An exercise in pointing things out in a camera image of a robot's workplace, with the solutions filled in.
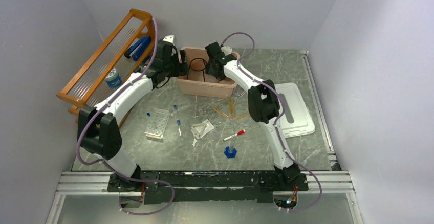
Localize white plastic lid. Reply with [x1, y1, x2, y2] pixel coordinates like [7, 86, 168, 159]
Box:
[275, 83, 315, 138]

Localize yellow rubber tubing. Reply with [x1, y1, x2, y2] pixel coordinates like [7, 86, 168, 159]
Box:
[221, 104, 249, 120]

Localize pink plastic bin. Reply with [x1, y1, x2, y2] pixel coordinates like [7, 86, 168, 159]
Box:
[176, 47, 237, 98]

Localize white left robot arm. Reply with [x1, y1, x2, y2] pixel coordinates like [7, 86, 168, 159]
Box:
[76, 35, 188, 191]

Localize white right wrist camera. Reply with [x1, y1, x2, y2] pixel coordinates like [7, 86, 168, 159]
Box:
[220, 46, 233, 56]

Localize bristle test tube brush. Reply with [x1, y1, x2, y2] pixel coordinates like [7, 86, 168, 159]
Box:
[228, 98, 235, 119]

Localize glass dropper blue fittings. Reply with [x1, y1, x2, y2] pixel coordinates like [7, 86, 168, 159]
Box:
[173, 104, 182, 137]

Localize clear test tube rack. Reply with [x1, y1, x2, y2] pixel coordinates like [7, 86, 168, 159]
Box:
[144, 108, 170, 142]

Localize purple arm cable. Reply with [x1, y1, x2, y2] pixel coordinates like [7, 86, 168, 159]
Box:
[220, 32, 323, 213]
[75, 16, 176, 216]

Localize orange wooden rack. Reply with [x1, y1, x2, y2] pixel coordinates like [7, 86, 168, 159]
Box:
[56, 9, 156, 116]

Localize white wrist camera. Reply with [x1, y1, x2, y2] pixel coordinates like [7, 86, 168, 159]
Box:
[220, 46, 233, 56]
[162, 35, 175, 44]

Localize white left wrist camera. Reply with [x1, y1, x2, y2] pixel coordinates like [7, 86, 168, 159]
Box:
[162, 35, 175, 44]

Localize red white marker pen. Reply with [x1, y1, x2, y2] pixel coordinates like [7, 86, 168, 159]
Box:
[223, 129, 246, 141]

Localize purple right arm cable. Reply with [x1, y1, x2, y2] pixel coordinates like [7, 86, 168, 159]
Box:
[220, 32, 323, 213]

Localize black wire tripod stand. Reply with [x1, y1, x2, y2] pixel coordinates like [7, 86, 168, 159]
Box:
[188, 57, 208, 82]

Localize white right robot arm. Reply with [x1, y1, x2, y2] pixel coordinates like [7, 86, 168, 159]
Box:
[205, 42, 300, 190]

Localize blue stapler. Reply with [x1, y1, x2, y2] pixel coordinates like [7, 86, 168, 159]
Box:
[123, 36, 151, 62]

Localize blue white round container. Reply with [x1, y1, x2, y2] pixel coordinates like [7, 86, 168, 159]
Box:
[104, 68, 122, 88]

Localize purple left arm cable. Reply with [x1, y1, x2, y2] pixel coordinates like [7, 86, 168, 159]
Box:
[75, 16, 176, 216]

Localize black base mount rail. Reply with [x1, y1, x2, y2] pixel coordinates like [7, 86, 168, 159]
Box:
[107, 170, 309, 204]

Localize measuring cylinder blue base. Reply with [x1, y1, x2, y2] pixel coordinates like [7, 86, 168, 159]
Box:
[224, 119, 238, 159]

